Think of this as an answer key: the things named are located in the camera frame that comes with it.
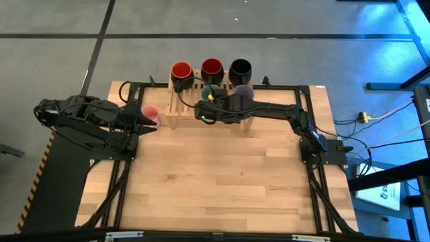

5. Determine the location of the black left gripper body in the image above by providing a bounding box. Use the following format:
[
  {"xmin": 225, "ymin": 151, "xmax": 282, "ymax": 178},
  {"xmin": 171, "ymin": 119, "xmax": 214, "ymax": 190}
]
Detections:
[{"xmin": 116, "ymin": 99, "xmax": 144, "ymax": 137}]

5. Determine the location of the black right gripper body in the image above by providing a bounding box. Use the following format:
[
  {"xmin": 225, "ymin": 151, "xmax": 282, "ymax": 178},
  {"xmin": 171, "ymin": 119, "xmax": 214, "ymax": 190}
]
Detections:
[{"xmin": 194, "ymin": 95, "xmax": 237, "ymax": 125}]

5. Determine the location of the green mug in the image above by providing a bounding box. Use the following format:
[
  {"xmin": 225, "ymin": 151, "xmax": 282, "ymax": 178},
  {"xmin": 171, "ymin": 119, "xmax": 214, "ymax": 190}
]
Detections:
[{"xmin": 200, "ymin": 84, "xmax": 221, "ymax": 102}]

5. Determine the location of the black mug red inside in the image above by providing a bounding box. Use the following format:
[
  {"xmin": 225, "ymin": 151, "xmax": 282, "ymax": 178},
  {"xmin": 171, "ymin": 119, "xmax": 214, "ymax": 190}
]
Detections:
[{"xmin": 200, "ymin": 58, "xmax": 225, "ymax": 86}]

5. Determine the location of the black mug orange inside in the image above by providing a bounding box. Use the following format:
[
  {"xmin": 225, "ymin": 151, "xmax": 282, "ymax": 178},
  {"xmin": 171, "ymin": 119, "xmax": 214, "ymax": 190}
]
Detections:
[{"xmin": 170, "ymin": 61, "xmax": 196, "ymax": 93}]

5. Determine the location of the pink mug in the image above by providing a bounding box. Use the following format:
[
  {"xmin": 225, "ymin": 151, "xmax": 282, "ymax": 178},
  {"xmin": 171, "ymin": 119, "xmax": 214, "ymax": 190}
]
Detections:
[{"xmin": 140, "ymin": 105, "xmax": 161, "ymax": 128}]

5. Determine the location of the lilac mug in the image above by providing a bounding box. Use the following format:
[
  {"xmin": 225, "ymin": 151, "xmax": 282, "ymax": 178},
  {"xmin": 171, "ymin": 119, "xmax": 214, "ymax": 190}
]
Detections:
[{"xmin": 233, "ymin": 84, "xmax": 255, "ymax": 100}]

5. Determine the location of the wooden slatted rack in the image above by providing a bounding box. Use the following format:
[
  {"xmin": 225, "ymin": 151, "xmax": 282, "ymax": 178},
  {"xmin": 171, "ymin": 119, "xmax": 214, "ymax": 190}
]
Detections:
[{"xmin": 164, "ymin": 69, "xmax": 255, "ymax": 132}]

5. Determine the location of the black mat with hazard stripe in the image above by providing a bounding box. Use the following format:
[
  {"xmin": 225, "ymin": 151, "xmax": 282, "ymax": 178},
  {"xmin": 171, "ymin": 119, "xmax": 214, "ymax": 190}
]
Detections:
[{"xmin": 15, "ymin": 130, "xmax": 99, "ymax": 235}]

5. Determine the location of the white sheet with print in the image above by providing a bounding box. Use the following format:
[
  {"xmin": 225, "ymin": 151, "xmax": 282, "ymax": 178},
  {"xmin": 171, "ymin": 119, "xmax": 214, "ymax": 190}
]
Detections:
[{"xmin": 355, "ymin": 165, "xmax": 402, "ymax": 212}]

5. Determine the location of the black looped gripper cable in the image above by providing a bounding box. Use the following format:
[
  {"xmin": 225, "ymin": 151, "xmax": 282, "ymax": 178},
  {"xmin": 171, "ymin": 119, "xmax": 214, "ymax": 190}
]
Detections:
[{"xmin": 175, "ymin": 76, "xmax": 216, "ymax": 109}]

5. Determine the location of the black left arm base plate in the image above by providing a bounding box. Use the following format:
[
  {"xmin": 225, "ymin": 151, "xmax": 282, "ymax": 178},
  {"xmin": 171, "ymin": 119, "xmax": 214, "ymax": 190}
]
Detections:
[{"xmin": 87, "ymin": 144, "xmax": 139, "ymax": 162}]

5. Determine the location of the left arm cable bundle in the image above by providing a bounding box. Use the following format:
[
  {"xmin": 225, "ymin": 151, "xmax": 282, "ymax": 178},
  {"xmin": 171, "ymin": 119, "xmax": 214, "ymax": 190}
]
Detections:
[{"xmin": 81, "ymin": 159, "xmax": 132, "ymax": 230}]

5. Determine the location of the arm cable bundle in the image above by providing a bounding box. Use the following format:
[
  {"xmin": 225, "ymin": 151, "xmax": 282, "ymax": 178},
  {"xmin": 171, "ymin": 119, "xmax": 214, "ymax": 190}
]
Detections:
[
  {"xmin": 306, "ymin": 163, "xmax": 357, "ymax": 235},
  {"xmin": 81, "ymin": 159, "xmax": 132, "ymax": 230}
]

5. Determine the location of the silver metal bracket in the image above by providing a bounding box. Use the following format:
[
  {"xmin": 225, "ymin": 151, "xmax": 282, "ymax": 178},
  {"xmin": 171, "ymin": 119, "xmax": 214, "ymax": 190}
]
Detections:
[
  {"xmin": 291, "ymin": 234, "xmax": 332, "ymax": 242},
  {"xmin": 105, "ymin": 231, "xmax": 144, "ymax": 242}
]

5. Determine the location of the black aluminium table frame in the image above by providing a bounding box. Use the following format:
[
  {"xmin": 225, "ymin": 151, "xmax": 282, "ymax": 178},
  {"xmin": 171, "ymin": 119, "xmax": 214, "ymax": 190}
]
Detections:
[{"xmin": 100, "ymin": 75, "xmax": 360, "ymax": 242}]

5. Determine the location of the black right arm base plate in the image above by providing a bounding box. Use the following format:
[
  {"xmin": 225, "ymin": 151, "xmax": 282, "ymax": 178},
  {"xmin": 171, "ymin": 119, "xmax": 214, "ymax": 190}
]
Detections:
[{"xmin": 300, "ymin": 138, "xmax": 354, "ymax": 166}]

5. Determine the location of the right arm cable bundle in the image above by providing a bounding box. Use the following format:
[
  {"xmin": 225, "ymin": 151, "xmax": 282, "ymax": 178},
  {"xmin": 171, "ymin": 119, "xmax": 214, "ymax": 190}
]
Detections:
[{"xmin": 306, "ymin": 163, "xmax": 357, "ymax": 235}]

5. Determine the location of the black neighbouring stand frame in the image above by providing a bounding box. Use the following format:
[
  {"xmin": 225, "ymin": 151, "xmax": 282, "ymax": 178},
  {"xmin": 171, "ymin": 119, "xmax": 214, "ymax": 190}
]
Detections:
[{"xmin": 347, "ymin": 0, "xmax": 430, "ymax": 242}]

